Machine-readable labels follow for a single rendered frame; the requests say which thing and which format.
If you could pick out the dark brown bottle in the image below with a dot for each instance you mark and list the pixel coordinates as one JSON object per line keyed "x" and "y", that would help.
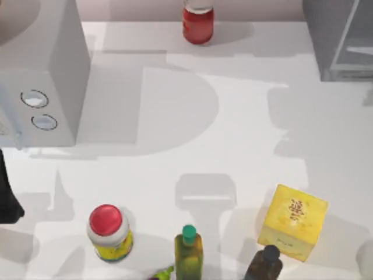
{"x": 266, "y": 265}

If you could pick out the green and purple item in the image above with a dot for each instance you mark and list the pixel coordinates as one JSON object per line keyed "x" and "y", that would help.
{"x": 163, "y": 274}

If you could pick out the pale microwave oven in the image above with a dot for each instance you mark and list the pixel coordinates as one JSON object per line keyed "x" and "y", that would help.
{"x": 43, "y": 73}

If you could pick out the red bottle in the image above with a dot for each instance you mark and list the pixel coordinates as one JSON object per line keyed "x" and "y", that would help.
{"x": 197, "y": 26}

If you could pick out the red-lidded yellow jar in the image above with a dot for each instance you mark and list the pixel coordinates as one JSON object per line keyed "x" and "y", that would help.
{"x": 109, "y": 233}

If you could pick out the green-capped olive oil bottle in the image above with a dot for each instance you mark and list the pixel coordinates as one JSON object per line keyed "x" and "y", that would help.
{"x": 189, "y": 256}

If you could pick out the small microwave knob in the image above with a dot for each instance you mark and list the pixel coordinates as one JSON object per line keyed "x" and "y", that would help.
{"x": 44, "y": 121}

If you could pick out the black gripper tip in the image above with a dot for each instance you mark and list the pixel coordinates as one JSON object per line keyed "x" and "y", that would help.
{"x": 7, "y": 198}

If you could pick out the large microwave knob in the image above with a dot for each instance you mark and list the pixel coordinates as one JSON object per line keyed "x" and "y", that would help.
{"x": 34, "y": 98}

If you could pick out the yellow box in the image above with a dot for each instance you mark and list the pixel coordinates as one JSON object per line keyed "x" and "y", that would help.
{"x": 294, "y": 224}

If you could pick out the grey cabinet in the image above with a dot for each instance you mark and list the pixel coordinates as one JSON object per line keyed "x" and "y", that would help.
{"x": 344, "y": 41}

